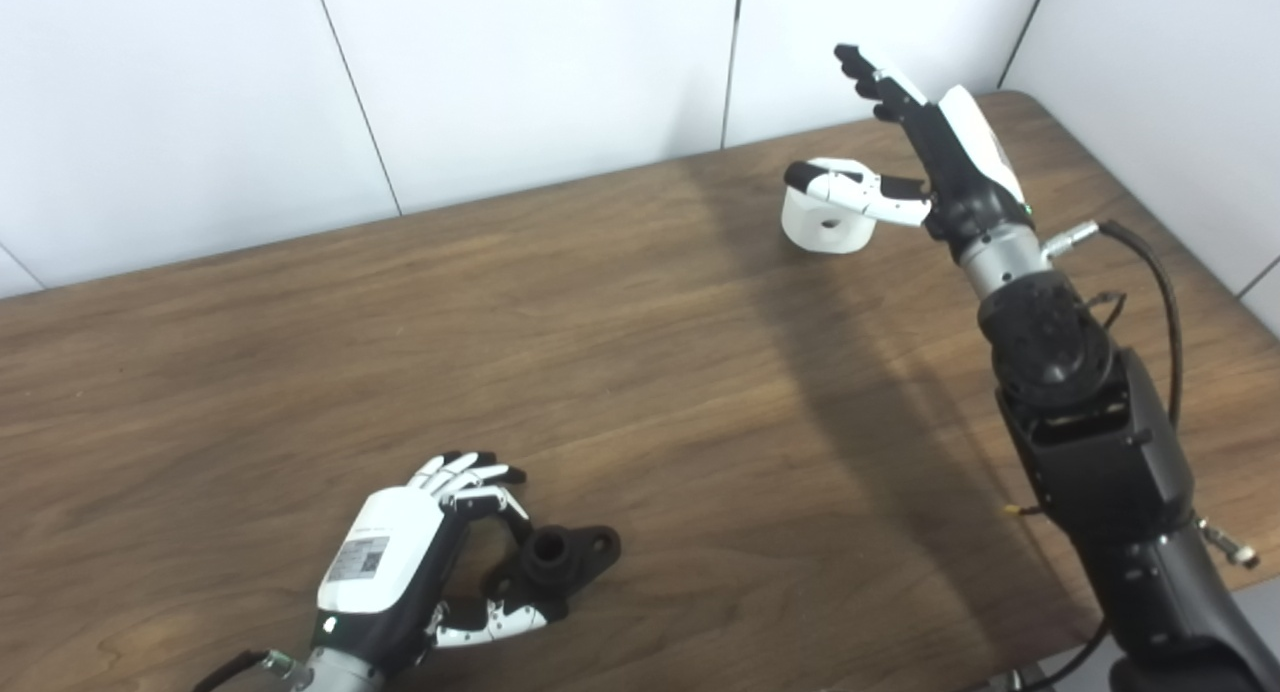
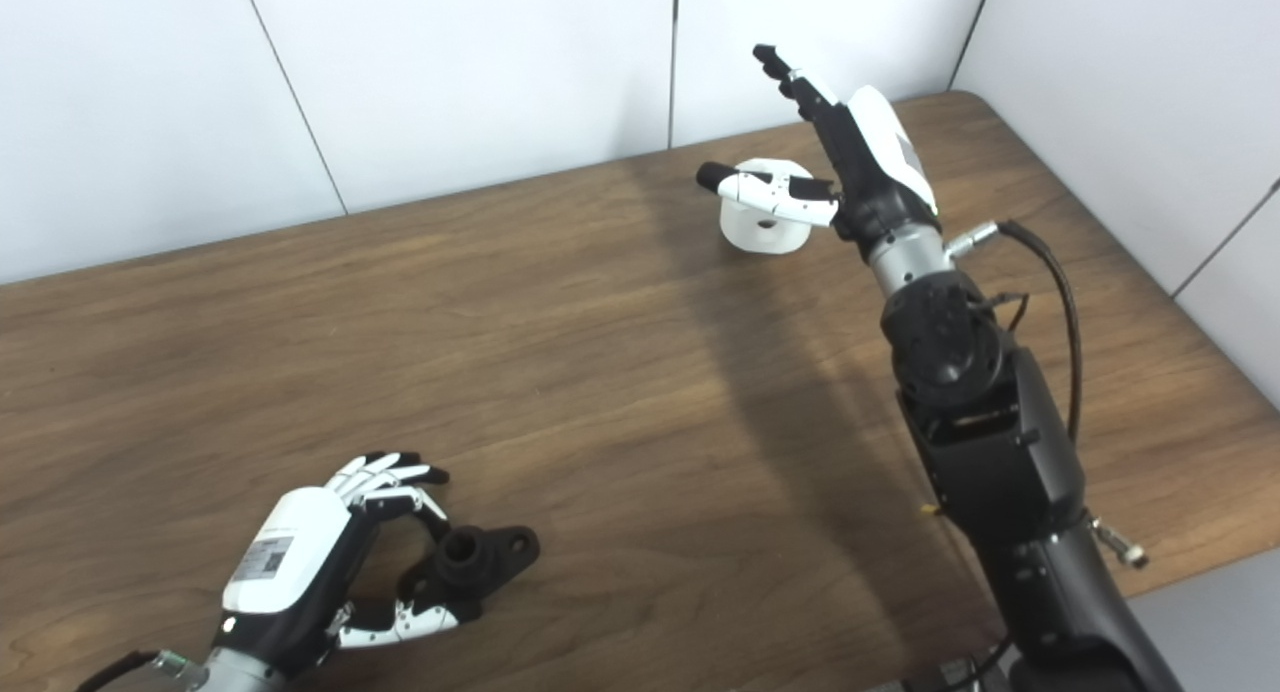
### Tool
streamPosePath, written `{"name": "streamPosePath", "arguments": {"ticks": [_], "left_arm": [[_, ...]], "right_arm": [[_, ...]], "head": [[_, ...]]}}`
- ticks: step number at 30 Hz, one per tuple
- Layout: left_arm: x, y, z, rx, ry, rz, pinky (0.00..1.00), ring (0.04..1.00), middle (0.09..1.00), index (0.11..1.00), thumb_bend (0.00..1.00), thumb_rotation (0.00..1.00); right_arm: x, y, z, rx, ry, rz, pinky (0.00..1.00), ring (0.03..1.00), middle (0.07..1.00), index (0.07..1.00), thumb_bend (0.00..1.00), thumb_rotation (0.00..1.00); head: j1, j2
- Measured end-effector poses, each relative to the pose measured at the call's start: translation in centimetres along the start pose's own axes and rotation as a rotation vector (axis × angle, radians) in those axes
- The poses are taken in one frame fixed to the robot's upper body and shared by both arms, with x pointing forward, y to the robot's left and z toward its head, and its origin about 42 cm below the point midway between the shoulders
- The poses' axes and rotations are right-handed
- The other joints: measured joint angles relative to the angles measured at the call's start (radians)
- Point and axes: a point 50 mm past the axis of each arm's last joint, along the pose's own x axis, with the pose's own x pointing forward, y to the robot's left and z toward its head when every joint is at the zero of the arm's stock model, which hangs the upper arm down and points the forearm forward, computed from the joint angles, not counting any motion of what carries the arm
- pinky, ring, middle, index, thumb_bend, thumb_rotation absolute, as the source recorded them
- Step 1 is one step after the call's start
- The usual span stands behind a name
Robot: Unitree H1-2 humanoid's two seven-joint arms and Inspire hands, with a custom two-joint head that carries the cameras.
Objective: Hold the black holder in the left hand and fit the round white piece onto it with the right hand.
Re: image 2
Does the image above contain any thin black hanging cable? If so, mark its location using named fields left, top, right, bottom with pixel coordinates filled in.
left=958, top=637, right=1021, bottom=688

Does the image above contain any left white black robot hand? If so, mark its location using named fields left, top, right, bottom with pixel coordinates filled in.
left=212, top=452, right=461, bottom=673

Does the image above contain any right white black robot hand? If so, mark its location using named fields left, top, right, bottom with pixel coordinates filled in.
left=696, top=44, right=941, bottom=258

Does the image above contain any black flanged holder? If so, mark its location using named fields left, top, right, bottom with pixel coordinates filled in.
left=398, top=525, right=542, bottom=613

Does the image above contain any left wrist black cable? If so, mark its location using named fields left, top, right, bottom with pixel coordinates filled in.
left=75, top=650, right=206, bottom=692

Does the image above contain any thin black wrist wire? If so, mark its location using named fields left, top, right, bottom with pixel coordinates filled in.
left=985, top=291, right=1032, bottom=335

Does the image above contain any round white plastic piece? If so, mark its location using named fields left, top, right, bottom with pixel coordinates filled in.
left=720, top=158, right=816, bottom=254

